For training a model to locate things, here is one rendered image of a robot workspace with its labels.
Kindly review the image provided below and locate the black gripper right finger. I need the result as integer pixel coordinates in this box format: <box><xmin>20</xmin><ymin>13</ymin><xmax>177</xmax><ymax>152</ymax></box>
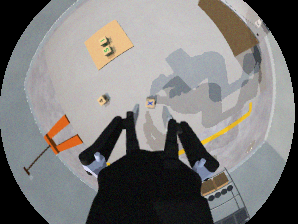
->
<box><xmin>161</xmin><ymin>106</ymin><xmax>220</xmax><ymax>181</ymax></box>

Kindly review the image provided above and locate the tan square mat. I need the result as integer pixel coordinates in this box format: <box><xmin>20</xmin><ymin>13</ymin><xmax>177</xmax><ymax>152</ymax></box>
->
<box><xmin>84</xmin><ymin>20</ymin><xmax>134</xmax><ymax>70</ymax></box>

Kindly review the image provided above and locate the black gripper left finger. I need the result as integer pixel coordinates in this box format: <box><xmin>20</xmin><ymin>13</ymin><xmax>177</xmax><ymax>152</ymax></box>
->
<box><xmin>78</xmin><ymin>104</ymin><xmax>144</xmax><ymax>179</ymax></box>

